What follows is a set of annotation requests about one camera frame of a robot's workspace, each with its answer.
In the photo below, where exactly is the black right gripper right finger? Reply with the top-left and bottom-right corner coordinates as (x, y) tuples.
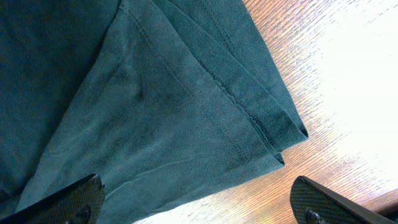
(290, 176), (397, 224)

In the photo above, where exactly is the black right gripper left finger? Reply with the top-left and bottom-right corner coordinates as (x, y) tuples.
(1, 174), (105, 224)

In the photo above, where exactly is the dark green t-shirt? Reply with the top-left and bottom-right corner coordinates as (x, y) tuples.
(1, 0), (308, 223)

